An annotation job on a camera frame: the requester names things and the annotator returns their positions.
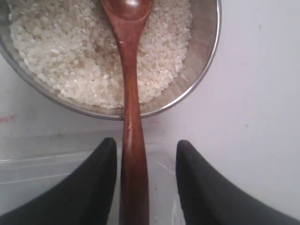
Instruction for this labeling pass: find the steel bowl with rice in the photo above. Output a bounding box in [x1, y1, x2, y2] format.
[0, 0, 222, 120]

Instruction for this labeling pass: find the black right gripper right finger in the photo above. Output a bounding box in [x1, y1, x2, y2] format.
[176, 140, 300, 225]

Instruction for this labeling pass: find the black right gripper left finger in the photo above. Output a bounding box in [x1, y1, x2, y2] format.
[0, 138, 117, 225]

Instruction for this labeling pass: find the white rectangular plastic tray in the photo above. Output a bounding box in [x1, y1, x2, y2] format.
[0, 143, 185, 225]

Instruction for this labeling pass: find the brown wooden spoon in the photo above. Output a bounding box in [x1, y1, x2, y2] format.
[101, 0, 154, 225]

